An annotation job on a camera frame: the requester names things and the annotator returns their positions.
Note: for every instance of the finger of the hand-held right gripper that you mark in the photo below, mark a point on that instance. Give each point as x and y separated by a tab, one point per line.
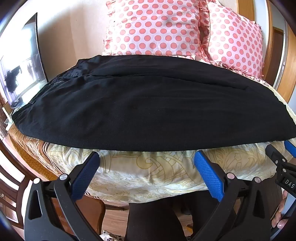
291	148
275	154

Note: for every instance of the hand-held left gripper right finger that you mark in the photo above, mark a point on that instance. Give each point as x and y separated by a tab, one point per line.
208	176

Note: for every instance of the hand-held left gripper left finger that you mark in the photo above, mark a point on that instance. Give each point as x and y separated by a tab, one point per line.
85	176

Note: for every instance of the black pants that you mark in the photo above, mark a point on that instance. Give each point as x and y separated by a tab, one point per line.
148	111

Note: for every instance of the person's right hand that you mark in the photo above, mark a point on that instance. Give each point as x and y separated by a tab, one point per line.
281	213

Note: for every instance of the yellow patterned bedspread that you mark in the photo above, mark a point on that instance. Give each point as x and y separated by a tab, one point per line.
150	176

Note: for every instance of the person's dark trouser legs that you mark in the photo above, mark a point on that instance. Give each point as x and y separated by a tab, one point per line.
150	220

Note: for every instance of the wooden chair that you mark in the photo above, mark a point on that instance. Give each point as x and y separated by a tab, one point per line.
11	192

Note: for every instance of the brown wooden door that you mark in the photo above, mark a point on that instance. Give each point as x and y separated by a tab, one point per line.
278	36

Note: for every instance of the pink polka dot pillow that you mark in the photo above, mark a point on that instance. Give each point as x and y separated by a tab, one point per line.
152	25
235	44

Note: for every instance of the flat screen television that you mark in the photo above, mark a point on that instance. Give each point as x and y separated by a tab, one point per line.
25	64

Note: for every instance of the wooden door frame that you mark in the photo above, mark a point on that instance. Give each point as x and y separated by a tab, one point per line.
270	46
288	81

